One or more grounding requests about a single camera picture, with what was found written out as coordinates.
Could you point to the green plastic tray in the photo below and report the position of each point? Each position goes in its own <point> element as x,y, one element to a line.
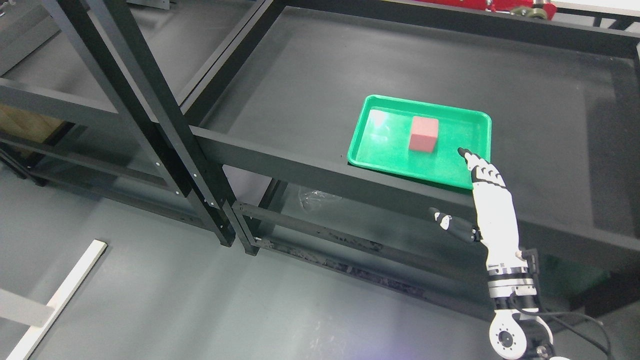
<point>380,141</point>

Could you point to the white table leg frame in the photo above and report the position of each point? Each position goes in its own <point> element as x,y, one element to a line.
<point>40,317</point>

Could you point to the black metal shelf rack left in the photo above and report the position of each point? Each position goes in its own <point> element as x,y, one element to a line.
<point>71,116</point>

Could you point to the pink red block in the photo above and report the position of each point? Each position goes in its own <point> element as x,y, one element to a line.
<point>424,134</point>

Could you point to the black metal shelf rack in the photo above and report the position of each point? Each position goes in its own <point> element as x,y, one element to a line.
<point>71,116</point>
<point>282,97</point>

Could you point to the black metal shelf rack middle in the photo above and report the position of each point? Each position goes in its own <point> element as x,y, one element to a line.
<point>282,97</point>

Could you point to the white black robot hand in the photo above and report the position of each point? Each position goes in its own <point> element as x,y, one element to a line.
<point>496,224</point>

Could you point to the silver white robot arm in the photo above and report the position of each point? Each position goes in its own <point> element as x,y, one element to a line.
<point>518,330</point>

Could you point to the clear plastic bag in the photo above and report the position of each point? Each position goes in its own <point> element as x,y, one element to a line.
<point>312,199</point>

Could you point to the red metal beam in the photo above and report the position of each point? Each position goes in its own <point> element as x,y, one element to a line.
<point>538,9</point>

